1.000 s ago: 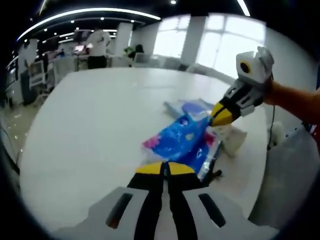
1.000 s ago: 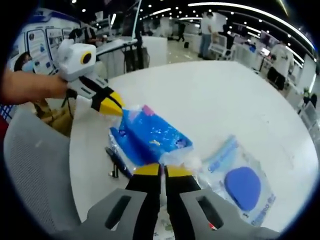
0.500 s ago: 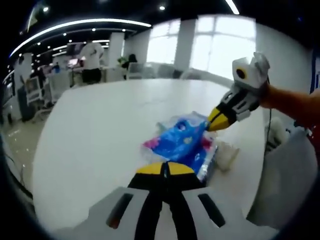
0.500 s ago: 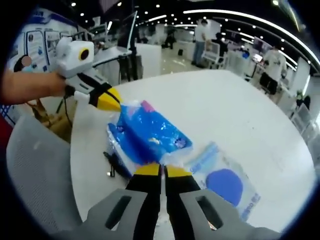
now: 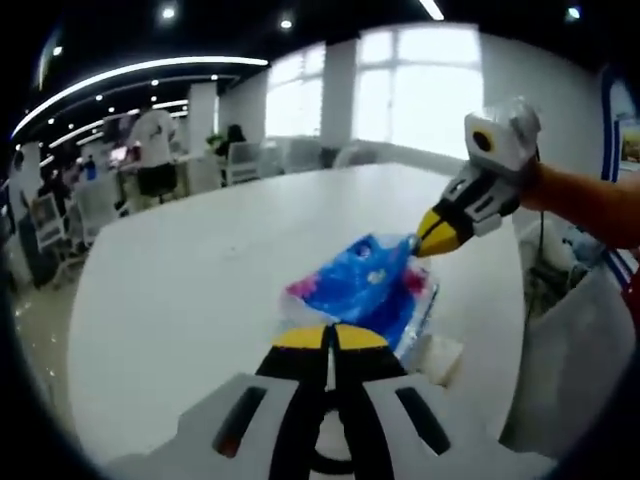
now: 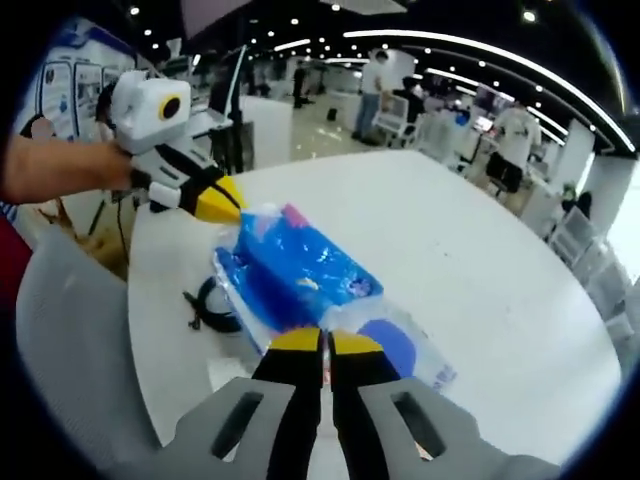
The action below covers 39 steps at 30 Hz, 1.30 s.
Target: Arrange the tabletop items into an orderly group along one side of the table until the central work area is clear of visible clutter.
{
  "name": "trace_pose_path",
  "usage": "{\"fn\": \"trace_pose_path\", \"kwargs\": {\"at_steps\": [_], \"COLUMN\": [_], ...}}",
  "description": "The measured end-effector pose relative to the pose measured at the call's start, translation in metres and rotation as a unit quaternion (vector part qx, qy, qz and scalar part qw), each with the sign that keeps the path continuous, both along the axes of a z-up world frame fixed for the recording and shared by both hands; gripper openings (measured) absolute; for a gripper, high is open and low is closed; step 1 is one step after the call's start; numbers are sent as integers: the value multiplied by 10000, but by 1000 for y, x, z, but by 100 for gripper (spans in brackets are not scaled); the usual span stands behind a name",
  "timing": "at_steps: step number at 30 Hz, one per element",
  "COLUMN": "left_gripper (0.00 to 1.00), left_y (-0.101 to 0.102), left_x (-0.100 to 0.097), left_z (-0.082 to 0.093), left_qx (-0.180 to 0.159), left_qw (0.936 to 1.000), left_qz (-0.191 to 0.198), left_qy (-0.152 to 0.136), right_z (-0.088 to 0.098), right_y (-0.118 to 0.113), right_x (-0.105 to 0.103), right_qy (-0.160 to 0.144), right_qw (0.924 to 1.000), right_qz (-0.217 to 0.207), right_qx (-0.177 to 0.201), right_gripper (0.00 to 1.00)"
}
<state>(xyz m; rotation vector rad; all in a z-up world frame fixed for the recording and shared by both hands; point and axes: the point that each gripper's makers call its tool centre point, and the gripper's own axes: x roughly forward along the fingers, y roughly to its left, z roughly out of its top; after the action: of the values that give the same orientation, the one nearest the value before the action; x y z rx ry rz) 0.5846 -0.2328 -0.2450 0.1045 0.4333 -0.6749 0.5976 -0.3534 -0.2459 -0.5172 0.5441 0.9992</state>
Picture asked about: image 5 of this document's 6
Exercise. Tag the blue white wall poster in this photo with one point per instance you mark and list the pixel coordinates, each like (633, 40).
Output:
(620, 125)

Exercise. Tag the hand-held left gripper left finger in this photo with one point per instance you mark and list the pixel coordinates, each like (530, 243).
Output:
(280, 370)

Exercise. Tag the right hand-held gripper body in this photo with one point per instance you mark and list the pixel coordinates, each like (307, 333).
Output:
(505, 145)

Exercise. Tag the pale curved desk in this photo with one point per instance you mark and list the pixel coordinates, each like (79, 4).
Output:
(575, 360)

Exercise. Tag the white chair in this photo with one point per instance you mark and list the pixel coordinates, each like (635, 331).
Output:
(245, 162)

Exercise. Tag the blue tissue packet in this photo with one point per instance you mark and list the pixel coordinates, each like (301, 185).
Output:
(350, 285)

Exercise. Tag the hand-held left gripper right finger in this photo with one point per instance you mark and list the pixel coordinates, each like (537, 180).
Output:
(380, 380)

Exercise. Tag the white table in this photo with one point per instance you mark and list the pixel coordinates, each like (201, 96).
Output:
(200, 275)

